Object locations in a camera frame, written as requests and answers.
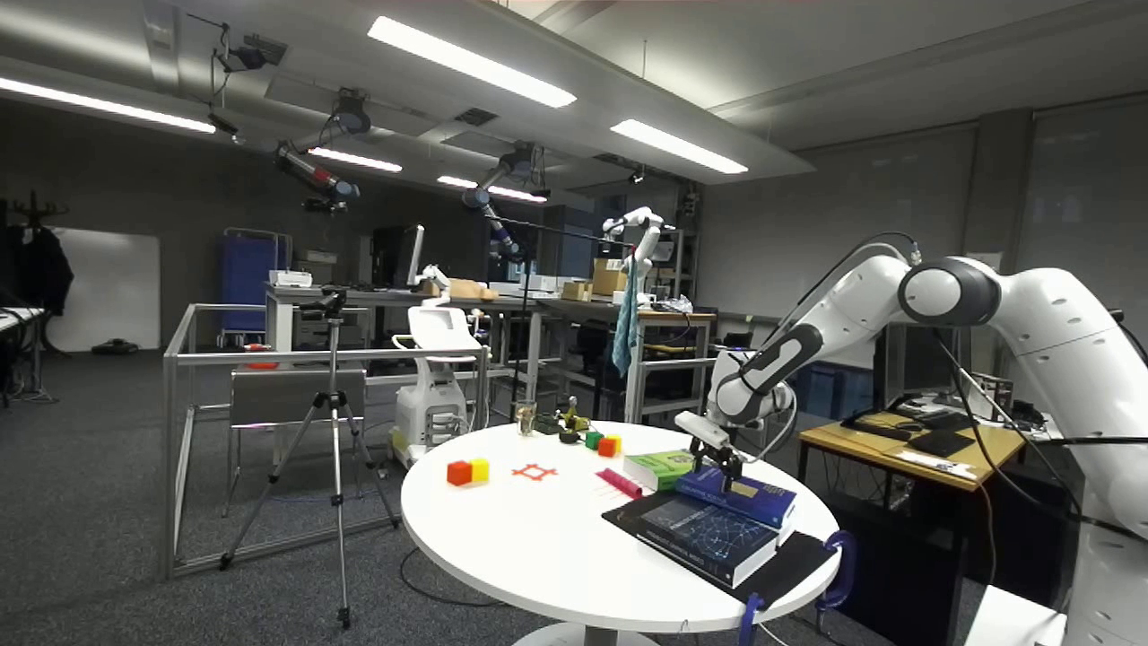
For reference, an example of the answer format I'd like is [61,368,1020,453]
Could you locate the green book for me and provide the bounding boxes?
[619,446,701,497]

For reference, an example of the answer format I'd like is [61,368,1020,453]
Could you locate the metal railing frame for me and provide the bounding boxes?
[158,297,494,587]

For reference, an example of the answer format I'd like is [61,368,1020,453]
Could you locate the dark toy figure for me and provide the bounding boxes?
[549,393,595,450]

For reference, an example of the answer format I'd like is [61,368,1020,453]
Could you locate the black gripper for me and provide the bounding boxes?
[701,426,753,485]

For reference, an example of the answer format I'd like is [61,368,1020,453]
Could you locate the metal workbench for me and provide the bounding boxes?
[478,284,720,426]

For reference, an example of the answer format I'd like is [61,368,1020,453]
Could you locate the teal hanging cloth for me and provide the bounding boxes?
[607,257,648,382]

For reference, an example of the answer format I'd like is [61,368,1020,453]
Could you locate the dark hanging coat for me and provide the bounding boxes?
[0,196,78,321]

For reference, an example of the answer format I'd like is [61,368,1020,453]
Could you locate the dark network-print book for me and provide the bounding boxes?
[599,492,784,595]

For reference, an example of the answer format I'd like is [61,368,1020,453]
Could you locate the blue cabinet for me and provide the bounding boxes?
[215,228,293,337]

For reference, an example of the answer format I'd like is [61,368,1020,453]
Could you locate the blue storage crates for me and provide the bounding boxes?
[792,363,881,425]

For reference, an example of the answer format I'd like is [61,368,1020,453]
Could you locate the blue table clamp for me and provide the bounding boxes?
[732,590,768,646]
[818,529,862,614]

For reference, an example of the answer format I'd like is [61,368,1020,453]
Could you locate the wooden desk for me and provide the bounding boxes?
[798,410,1033,580]

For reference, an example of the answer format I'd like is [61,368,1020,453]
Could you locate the black camera tripod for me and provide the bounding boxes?
[215,284,404,637]

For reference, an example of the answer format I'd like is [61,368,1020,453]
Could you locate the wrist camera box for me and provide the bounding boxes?
[671,410,737,453]

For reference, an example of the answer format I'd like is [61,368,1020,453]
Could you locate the cardboard box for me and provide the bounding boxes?
[587,257,634,301]

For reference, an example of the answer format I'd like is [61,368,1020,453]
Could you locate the blue hardcover book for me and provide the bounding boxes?
[673,462,800,531]

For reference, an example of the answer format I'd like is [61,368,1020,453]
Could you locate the pink flat book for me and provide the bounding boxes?
[592,462,648,504]

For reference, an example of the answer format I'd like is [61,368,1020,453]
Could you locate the ceiling strip light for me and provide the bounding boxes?
[435,172,549,209]
[607,117,753,180]
[0,72,222,138]
[361,11,580,117]
[305,143,404,180]

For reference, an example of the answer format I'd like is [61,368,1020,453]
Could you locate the white whiteboard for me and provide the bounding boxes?
[48,223,164,358]

